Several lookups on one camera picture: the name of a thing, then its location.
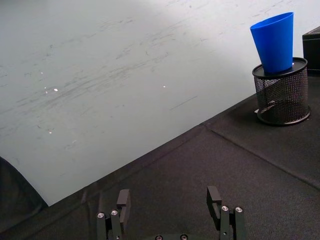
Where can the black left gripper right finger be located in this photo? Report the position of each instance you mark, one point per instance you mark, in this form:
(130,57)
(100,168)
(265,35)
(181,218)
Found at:
(225,220)

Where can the black mesh pen holder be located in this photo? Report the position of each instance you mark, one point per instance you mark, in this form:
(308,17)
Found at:
(283,97)

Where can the black box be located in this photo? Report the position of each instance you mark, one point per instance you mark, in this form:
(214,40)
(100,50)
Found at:
(311,50)

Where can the black table cloth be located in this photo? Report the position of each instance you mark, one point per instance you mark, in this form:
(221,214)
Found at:
(200,180)

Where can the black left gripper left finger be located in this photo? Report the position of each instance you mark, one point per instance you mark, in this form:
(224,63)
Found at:
(123,210)

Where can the blue plastic cup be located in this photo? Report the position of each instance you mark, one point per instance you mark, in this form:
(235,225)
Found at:
(274,45)

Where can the pale wall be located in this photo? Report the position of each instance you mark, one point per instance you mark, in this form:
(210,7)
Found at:
(112,75)

